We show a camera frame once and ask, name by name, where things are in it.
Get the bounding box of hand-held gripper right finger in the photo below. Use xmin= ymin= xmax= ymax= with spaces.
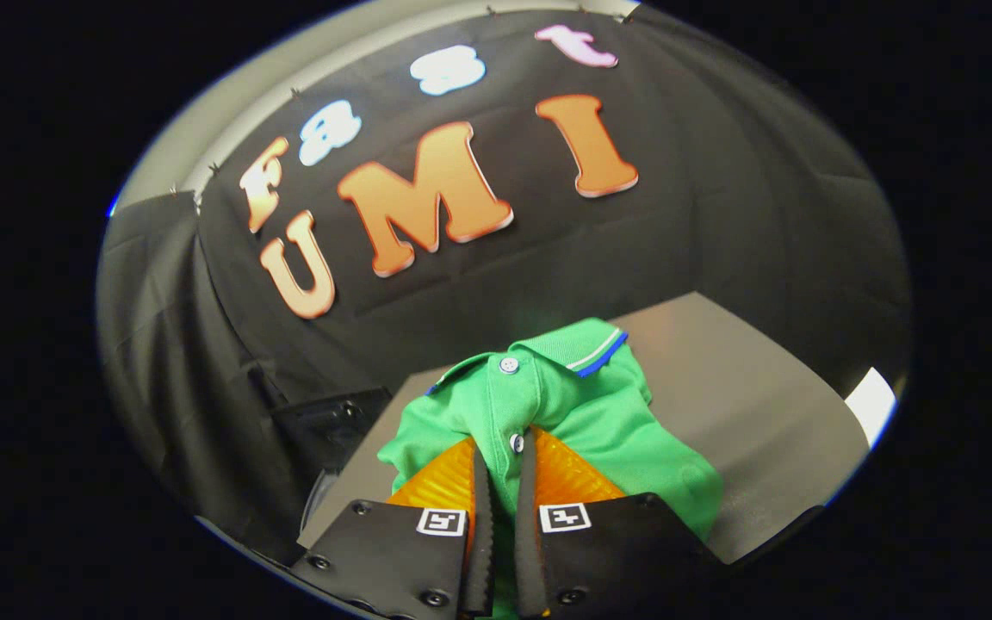
xmin=511 ymin=425 xmax=729 ymax=620

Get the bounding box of black backdrop cloth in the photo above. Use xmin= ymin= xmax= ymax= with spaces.
xmin=96 ymin=4 xmax=915 ymax=561

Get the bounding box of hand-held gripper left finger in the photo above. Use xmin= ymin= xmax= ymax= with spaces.
xmin=289 ymin=435 xmax=499 ymax=620

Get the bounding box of green polo shirt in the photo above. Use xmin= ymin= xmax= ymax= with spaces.
xmin=377 ymin=317 xmax=725 ymax=620

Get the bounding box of white panel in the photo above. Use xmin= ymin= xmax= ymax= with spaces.
xmin=845 ymin=366 xmax=900 ymax=449

